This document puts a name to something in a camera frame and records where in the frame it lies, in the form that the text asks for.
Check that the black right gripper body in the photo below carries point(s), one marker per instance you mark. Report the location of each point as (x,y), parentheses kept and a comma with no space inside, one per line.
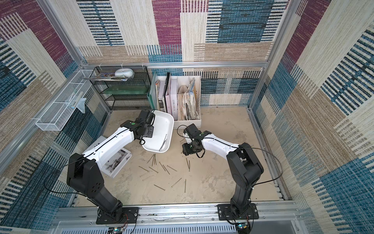
(190,130)

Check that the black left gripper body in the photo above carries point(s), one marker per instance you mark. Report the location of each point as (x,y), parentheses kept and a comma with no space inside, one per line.
(149,131)

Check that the white plastic storage box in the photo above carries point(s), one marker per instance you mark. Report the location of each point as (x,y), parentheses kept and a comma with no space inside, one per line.
(163,124)

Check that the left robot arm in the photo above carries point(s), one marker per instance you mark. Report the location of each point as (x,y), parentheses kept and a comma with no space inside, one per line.
(84,170)

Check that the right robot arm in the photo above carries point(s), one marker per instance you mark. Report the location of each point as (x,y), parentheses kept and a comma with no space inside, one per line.
(243,163)

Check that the green folder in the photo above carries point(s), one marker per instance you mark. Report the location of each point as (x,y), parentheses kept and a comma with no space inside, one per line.
(152,95)

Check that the white perforated file organizer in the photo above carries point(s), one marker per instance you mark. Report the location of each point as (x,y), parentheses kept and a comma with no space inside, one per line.
(180,96)

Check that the white magazine on table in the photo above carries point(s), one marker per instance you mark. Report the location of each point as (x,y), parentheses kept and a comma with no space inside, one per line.
(112,166)

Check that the white round device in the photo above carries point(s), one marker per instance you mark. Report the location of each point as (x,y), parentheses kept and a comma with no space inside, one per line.
(125,73)

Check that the black wire shelf rack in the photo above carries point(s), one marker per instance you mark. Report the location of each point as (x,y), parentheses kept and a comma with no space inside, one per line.
(120,93)

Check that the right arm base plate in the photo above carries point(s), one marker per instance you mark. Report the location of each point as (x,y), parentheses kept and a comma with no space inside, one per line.
(231,212)

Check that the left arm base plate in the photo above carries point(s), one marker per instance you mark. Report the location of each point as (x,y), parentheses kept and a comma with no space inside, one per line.
(121,216)

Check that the white wire wall basket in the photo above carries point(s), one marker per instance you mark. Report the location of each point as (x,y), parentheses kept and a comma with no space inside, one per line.
(69,99)

